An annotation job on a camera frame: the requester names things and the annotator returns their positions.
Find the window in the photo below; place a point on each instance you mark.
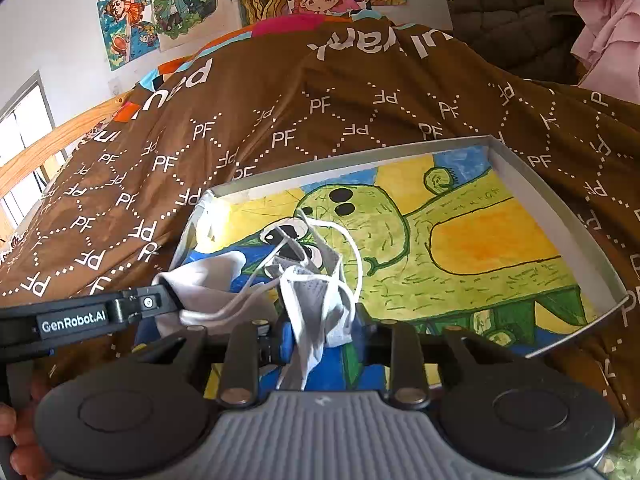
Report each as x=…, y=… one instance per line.
x=25, y=125

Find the orange-haired girl wall poster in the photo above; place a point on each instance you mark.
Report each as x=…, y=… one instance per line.
x=122, y=20

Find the dark brown quilted jacket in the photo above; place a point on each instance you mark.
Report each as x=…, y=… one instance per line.
x=515, y=20

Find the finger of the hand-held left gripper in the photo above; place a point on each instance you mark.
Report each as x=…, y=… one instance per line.
x=150, y=303

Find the white face mask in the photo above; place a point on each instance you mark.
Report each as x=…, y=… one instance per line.
x=320, y=300
x=200, y=275

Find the grey shallow box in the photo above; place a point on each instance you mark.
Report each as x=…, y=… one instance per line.
x=550, y=210

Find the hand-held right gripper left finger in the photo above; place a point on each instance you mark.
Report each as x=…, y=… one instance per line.
x=282, y=347

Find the pink garment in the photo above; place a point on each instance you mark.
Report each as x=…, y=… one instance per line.
x=615, y=25

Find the green white patterned bag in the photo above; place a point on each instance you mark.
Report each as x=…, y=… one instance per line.
x=625, y=455

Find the person's left hand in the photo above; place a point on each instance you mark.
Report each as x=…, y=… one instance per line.
x=17, y=427

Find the brown printed blanket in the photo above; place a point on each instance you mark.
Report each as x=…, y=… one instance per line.
x=350, y=110

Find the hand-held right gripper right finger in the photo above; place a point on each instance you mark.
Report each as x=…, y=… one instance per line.
x=407, y=355

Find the wooden bed rail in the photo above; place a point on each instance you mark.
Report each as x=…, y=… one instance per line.
x=50, y=141

